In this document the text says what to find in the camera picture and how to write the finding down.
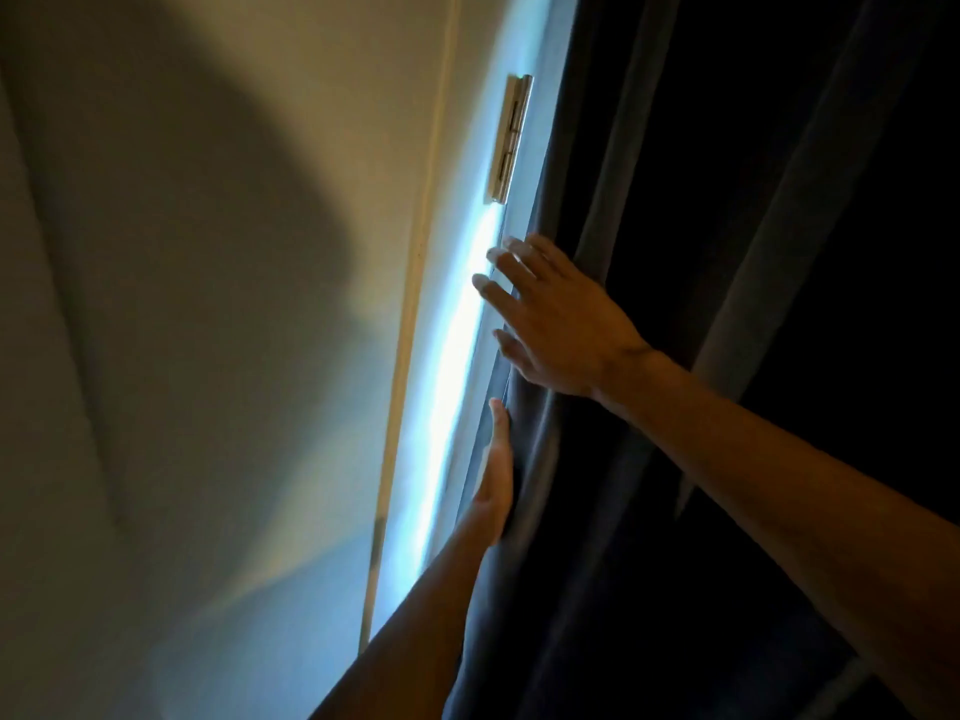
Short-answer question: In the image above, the light wooden trim strip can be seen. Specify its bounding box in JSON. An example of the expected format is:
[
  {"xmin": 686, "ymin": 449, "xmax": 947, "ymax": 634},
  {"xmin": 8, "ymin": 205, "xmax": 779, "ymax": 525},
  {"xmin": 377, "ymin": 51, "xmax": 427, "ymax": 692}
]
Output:
[{"xmin": 357, "ymin": 0, "xmax": 463, "ymax": 656}]

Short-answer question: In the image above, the person's right hand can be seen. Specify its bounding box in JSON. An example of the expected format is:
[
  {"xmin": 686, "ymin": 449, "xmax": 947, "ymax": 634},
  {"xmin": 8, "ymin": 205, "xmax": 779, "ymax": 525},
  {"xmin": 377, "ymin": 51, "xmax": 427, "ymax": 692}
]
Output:
[{"xmin": 472, "ymin": 233, "xmax": 655, "ymax": 403}]

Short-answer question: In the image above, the person's right forearm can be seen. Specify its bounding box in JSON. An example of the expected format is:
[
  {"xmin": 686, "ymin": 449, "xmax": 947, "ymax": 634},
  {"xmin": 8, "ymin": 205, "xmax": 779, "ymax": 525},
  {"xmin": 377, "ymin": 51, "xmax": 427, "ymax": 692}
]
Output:
[{"xmin": 592, "ymin": 347, "xmax": 960, "ymax": 720}]

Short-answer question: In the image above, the white window frame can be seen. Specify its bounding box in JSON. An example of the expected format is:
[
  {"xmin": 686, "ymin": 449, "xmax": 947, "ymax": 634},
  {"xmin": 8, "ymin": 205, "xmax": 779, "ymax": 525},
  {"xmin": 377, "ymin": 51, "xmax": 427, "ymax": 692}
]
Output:
[{"xmin": 367, "ymin": 0, "xmax": 582, "ymax": 640}]

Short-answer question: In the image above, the dark grey curtain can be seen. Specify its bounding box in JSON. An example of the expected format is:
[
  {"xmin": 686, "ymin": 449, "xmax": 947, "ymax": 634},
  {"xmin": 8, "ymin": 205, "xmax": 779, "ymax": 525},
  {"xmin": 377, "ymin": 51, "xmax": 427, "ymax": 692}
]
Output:
[{"xmin": 442, "ymin": 0, "xmax": 960, "ymax": 720}]

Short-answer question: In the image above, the person's left hand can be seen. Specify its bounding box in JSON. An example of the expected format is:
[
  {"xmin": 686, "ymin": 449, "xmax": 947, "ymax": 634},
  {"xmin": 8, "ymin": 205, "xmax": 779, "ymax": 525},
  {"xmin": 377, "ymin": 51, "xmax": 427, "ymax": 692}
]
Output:
[{"xmin": 459, "ymin": 397, "xmax": 516, "ymax": 550}]

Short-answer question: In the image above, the person's left forearm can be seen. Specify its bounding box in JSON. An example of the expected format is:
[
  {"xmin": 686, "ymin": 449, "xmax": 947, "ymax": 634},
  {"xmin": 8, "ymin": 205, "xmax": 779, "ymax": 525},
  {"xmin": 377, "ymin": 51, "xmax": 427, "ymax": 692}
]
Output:
[{"xmin": 309, "ymin": 517, "xmax": 505, "ymax": 720}]

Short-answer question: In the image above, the brass metal hinge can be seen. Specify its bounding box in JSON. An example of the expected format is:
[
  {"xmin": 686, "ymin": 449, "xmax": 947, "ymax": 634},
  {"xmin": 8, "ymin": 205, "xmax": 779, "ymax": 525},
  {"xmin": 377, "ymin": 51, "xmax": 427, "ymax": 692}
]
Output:
[{"xmin": 486, "ymin": 73, "xmax": 535, "ymax": 205}]

